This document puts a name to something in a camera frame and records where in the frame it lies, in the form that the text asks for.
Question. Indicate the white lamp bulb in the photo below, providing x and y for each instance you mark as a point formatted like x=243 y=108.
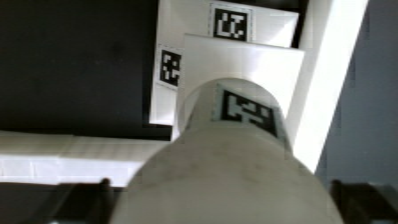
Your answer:
x=223 y=178

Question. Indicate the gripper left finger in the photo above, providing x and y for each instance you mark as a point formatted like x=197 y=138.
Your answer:
x=78 y=204

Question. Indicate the white lamp base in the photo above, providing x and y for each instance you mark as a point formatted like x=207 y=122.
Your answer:
x=222 y=40

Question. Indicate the white L-shaped fence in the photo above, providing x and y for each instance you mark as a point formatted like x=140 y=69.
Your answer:
x=76 y=62

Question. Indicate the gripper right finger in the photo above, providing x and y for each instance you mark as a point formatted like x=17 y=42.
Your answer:
x=366 y=201

